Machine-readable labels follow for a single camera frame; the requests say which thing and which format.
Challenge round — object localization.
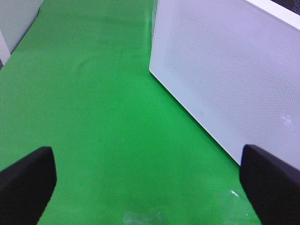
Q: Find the white microwave door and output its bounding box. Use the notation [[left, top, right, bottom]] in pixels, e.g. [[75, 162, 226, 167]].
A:
[[149, 0, 300, 168]]

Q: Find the white microwave oven body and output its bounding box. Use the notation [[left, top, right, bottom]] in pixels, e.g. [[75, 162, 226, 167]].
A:
[[248, 0, 300, 30]]

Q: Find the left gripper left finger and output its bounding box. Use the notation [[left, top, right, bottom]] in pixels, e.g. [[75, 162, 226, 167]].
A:
[[0, 146, 57, 225]]

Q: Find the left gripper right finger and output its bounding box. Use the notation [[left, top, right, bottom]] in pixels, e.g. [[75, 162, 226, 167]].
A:
[[239, 144, 300, 225]]

